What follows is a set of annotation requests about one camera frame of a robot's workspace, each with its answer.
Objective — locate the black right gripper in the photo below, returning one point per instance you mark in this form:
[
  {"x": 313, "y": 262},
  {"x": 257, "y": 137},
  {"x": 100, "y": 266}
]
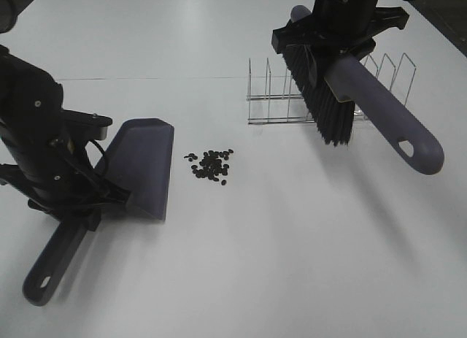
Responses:
[{"x": 337, "y": 24}]

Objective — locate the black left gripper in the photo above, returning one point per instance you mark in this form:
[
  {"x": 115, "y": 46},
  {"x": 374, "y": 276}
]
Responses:
[{"x": 52, "y": 167}]

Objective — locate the purple plastic dustpan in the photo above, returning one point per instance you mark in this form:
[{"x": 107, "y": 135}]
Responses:
[{"x": 139, "y": 160}]

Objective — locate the pile of dark coffee beans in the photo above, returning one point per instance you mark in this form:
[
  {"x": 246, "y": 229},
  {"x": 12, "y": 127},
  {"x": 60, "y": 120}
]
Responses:
[{"x": 212, "y": 165}]

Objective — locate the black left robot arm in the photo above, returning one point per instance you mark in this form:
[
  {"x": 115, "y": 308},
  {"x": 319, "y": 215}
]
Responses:
[{"x": 26, "y": 88}]

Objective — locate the chrome wire dish rack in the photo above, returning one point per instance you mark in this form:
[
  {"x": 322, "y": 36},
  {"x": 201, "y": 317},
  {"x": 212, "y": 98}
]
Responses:
[{"x": 275, "y": 99}]

